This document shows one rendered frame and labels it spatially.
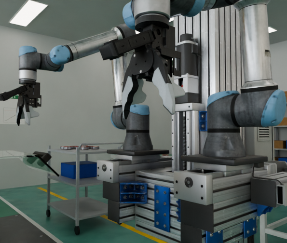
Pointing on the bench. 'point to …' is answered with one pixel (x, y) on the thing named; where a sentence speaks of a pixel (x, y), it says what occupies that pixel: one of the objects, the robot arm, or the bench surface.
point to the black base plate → (17, 230)
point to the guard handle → (43, 155)
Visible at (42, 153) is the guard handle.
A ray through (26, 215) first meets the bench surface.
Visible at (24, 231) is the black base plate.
